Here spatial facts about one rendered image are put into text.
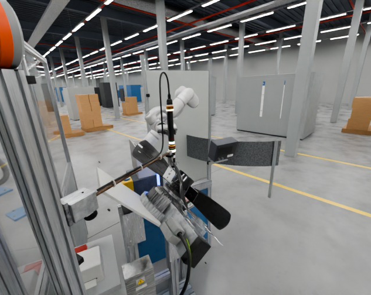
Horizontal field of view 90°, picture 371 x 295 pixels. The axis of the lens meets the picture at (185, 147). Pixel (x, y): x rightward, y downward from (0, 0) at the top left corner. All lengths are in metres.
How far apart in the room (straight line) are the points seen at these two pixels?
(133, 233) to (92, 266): 0.22
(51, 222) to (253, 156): 2.68
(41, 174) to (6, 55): 0.28
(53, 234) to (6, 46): 0.49
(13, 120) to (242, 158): 2.73
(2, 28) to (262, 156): 2.89
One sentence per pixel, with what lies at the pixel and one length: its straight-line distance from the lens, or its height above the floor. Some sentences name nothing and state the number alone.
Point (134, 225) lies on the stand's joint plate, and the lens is 1.08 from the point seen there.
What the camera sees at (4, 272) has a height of 1.27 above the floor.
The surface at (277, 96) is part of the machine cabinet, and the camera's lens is 7.03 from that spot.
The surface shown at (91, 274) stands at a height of 0.93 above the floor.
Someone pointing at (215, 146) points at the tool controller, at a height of 1.22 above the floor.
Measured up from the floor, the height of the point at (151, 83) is 1.82.
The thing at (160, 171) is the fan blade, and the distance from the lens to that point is 1.09.
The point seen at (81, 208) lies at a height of 1.38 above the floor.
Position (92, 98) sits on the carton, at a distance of 9.26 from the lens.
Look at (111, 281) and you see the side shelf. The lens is 1.17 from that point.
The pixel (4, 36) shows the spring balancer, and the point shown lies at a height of 1.86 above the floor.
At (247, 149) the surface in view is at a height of 0.83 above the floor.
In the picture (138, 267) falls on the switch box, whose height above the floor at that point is 0.84.
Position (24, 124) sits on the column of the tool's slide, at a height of 1.68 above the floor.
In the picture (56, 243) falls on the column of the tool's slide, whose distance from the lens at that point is 0.73.
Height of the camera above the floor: 1.75
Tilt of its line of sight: 18 degrees down
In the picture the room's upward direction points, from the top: 2 degrees counter-clockwise
